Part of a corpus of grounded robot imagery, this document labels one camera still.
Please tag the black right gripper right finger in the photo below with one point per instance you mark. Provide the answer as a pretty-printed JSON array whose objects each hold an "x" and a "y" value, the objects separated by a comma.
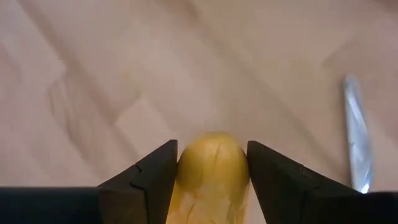
[{"x": 311, "y": 205}]

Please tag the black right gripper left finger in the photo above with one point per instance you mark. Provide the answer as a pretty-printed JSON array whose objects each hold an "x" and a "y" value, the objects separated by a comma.
[{"x": 109, "y": 205}]

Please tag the yellow mango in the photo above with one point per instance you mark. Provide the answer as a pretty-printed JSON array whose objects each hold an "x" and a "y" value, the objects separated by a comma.
[{"x": 213, "y": 168}]

